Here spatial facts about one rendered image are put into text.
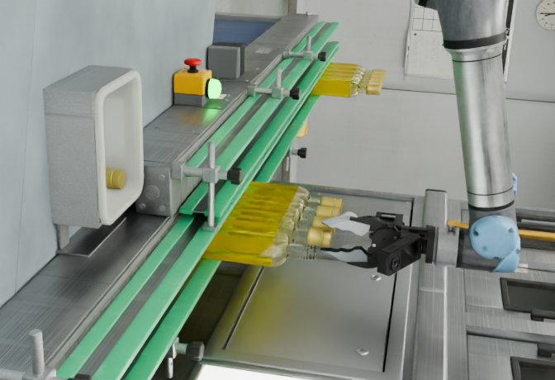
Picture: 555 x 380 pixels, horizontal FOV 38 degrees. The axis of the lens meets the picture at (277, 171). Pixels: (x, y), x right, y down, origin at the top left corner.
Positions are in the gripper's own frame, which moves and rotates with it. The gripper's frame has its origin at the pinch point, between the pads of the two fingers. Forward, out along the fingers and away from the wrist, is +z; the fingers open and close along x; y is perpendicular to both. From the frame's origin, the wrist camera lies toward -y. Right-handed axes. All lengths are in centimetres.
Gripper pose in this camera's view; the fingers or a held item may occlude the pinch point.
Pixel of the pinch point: (326, 238)
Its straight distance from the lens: 152.4
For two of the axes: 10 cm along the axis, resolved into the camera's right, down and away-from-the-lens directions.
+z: -9.8, -0.9, 1.7
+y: 2.0, -3.3, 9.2
